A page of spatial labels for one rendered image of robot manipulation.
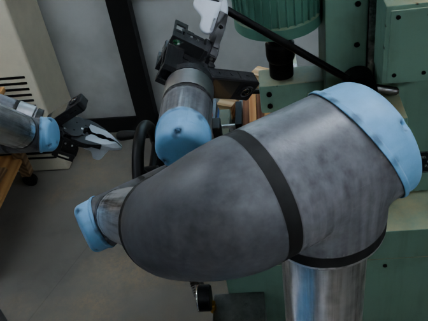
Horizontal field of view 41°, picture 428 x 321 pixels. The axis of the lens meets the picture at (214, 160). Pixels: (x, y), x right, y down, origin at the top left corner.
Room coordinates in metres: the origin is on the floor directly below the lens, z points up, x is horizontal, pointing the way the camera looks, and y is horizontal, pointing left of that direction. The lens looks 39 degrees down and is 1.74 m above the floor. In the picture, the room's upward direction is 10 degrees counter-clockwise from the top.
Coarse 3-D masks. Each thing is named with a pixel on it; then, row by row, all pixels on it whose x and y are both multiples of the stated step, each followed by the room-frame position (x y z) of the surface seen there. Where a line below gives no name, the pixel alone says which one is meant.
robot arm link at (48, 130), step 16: (0, 112) 0.92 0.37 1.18; (16, 112) 0.98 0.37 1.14; (0, 128) 0.91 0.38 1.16; (16, 128) 0.95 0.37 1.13; (32, 128) 1.00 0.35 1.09; (48, 128) 1.02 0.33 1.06; (0, 144) 0.95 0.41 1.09; (16, 144) 0.96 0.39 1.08; (32, 144) 1.00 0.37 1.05; (48, 144) 1.00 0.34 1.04
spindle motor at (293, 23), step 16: (240, 0) 1.02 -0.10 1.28; (256, 0) 0.99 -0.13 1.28; (272, 0) 0.98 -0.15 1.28; (288, 0) 0.98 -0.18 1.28; (304, 0) 0.99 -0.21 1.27; (320, 0) 1.02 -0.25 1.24; (256, 16) 0.99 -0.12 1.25; (272, 16) 0.98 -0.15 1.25; (288, 16) 0.97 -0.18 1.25; (304, 16) 0.98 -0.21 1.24; (320, 16) 1.01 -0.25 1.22; (240, 32) 1.02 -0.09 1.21; (256, 32) 0.99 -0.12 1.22; (288, 32) 0.97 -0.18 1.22; (304, 32) 0.98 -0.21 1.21
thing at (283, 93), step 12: (264, 72) 1.09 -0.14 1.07; (300, 72) 1.06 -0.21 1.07; (312, 72) 1.05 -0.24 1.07; (264, 84) 1.04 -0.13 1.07; (276, 84) 1.03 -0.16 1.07; (288, 84) 1.02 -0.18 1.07; (300, 84) 1.02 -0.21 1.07; (312, 84) 1.02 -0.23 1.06; (264, 96) 1.03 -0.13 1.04; (276, 96) 1.03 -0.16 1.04; (288, 96) 1.02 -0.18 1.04; (300, 96) 1.02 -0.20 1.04; (264, 108) 1.03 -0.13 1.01; (276, 108) 1.03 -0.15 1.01
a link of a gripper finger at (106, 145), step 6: (90, 138) 1.12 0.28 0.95; (96, 138) 1.13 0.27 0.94; (102, 144) 1.11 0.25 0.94; (108, 144) 1.12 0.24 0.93; (114, 144) 1.12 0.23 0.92; (90, 150) 1.12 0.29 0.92; (96, 150) 1.12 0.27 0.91; (102, 150) 1.12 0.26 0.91; (108, 150) 1.11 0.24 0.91; (96, 156) 1.12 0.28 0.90; (102, 156) 1.12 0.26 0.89
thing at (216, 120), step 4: (216, 100) 1.12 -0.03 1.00; (216, 104) 1.10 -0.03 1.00; (216, 108) 1.09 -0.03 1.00; (212, 112) 1.07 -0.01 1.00; (216, 112) 1.08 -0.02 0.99; (216, 116) 1.07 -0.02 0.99; (212, 120) 1.03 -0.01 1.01; (216, 120) 1.02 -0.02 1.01; (212, 124) 1.01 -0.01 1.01; (216, 124) 1.01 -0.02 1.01; (220, 124) 1.02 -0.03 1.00; (212, 128) 1.00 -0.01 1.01; (216, 128) 1.00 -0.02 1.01; (220, 128) 1.01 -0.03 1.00; (216, 132) 1.00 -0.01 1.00; (220, 132) 1.00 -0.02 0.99; (216, 136) 1.00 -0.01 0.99
